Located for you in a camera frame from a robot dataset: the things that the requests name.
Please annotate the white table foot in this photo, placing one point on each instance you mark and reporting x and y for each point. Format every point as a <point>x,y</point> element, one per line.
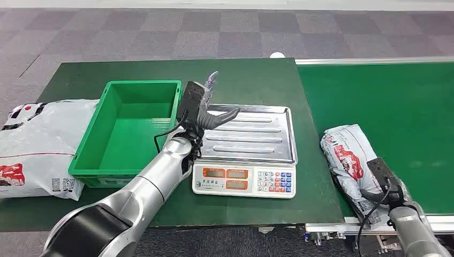
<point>266,230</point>

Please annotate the plump white red-print parcel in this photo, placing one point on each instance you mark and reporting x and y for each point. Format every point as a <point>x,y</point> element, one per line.
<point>340,142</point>

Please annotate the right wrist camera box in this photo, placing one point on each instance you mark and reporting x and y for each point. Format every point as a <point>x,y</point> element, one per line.
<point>383,175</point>

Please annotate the electronic scale with steel tray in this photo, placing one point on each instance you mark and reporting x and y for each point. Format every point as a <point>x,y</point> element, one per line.
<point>248,138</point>

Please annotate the white round knob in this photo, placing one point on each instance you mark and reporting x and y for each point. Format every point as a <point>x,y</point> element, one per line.
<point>277,55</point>

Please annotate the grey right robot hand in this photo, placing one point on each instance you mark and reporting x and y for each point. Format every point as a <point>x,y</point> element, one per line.
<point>372,197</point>

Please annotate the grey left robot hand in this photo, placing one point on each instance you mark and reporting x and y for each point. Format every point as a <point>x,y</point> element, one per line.
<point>216,120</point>

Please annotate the large flat white mailer bag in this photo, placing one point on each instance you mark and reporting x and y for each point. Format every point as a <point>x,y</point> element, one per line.
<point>42,142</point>

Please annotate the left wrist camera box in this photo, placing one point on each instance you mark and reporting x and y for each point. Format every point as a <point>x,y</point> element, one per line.
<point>191,101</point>

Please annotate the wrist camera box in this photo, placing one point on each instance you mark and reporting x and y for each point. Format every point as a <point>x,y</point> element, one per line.
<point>191,101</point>
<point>383,175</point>

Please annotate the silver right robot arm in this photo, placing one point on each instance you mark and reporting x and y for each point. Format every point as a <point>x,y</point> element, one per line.
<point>415,230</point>

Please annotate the green plastic crate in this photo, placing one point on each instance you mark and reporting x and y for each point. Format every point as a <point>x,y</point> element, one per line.
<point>134,131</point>

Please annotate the green conveyor belt silver frame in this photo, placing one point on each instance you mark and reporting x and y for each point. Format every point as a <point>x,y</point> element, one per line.
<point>390,106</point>

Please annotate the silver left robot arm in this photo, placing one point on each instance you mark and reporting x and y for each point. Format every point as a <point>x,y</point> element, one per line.
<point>149,191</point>

